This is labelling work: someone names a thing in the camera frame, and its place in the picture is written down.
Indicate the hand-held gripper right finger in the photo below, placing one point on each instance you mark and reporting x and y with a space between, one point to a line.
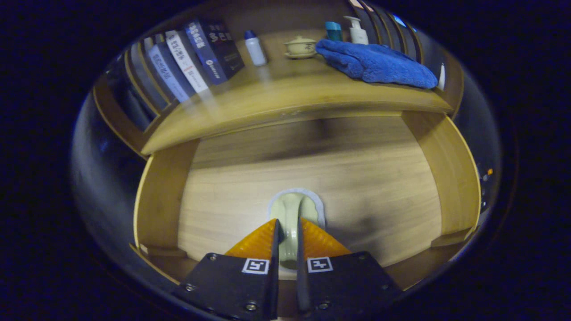
302 285

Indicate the light blue book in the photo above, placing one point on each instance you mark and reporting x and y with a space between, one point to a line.
167 73

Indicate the teal bottle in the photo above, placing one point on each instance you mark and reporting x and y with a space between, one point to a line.
333 31

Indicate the beige lidded ceramic teacup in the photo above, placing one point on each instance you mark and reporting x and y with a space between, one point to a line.
300 47

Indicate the wooden cabinet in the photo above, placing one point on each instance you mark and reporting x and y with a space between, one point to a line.
274 22

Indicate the white book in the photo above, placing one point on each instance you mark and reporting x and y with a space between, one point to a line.
187 60

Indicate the pale green white scrubbing brush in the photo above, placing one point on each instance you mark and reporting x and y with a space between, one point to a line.
290 209

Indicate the white pump bottle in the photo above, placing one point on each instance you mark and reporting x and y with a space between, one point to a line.
358 32

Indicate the folded blue towel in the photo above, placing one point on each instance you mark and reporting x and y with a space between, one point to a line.
374 62

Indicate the wooden countertop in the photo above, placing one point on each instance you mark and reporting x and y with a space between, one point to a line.
285 93

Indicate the navy blue book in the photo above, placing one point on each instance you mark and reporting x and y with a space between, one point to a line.
212 49

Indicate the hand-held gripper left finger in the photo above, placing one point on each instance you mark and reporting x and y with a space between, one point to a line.
274 290

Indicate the wooden drawer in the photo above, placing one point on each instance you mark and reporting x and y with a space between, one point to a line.
267 187

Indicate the small white blue-capped bottle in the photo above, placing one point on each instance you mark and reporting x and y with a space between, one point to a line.
255 48

